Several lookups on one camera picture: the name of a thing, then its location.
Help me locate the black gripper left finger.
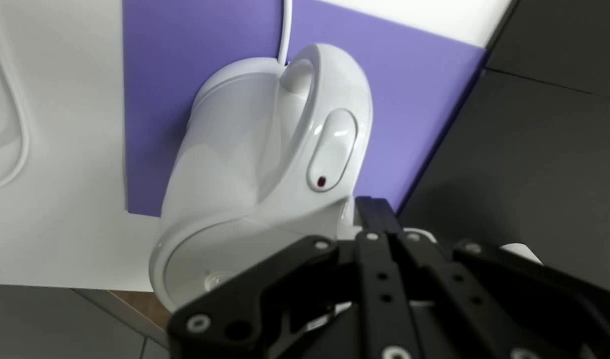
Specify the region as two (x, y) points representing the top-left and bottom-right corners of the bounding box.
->
(165, 196), (412, 359)

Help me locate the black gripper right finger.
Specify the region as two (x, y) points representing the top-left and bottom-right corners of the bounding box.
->
(376, 196), (610, 359)

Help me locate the white electric kettle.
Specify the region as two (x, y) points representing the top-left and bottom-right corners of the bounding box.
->
(147, 42), (376, 316)

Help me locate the white paper cup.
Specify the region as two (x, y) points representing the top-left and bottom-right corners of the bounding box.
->
(498, 242), (544, 266)

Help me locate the purple mat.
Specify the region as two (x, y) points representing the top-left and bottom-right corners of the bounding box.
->
(121, 0), (488, 218)

